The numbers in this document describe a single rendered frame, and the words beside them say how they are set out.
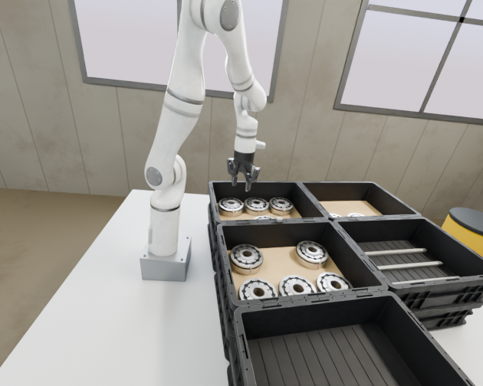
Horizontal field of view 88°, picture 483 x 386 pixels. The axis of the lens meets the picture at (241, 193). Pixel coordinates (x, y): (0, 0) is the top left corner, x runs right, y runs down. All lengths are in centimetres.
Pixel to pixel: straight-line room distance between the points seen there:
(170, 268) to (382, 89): 227
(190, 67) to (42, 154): 250
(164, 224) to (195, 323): 31
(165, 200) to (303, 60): 185
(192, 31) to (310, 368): 77
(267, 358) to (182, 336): 27
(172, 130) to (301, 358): 60
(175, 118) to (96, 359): 63
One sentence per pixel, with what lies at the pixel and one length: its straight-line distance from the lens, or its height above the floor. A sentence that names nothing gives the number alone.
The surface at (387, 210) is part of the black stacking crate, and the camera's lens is 129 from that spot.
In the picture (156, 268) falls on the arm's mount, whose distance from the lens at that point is 90.
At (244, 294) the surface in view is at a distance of 69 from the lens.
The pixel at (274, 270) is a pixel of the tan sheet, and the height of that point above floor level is 83.
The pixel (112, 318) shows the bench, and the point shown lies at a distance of 88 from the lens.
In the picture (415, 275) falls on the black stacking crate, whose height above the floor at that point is 83.
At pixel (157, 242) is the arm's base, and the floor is 85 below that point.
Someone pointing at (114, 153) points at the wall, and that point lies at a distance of 268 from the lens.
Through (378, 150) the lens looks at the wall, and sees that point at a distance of 281.
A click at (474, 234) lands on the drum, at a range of 224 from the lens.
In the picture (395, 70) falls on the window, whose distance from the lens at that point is 265.
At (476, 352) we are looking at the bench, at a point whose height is 70.
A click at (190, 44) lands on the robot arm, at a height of 141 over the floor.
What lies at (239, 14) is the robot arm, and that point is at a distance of 64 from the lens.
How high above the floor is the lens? 139
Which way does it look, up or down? 28 degrees down
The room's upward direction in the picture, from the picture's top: 7 degrees clockwise
